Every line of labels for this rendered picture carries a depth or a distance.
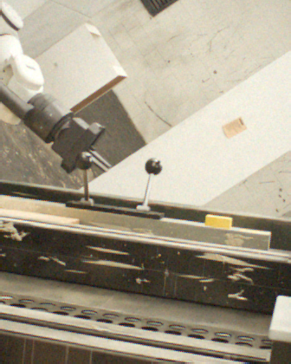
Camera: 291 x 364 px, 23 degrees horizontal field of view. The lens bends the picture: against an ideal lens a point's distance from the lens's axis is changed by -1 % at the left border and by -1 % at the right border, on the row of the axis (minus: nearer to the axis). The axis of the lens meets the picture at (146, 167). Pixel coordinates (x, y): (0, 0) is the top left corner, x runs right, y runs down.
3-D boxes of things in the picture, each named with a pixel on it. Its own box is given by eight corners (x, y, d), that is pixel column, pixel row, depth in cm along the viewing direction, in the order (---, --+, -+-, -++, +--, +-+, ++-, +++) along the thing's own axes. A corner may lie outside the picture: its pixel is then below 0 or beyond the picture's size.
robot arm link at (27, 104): (42, 134, 164) (6, 103, 166) (66, 97, 160) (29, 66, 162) (16, 144, 154) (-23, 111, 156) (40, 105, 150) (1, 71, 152)
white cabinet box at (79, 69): (35, 69, 708) (95, 27, 693) (67, 119, 706) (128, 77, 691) (19, 67, 664) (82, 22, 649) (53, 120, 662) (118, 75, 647)
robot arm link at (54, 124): (111, 128, 160) (70, 94, 162) (98, 127, 151) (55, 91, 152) (76, 173, 162) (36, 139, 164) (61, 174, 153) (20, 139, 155)
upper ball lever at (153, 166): (134, 218, 151) (147, 162, 157) (152, 221, 150) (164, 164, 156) (132, 211, 148) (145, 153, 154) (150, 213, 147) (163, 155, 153)
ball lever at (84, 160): (81, 201, 155) (77, 146, 148) (99, 204, 154) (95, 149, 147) (75, 211, 152) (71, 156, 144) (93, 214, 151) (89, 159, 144)
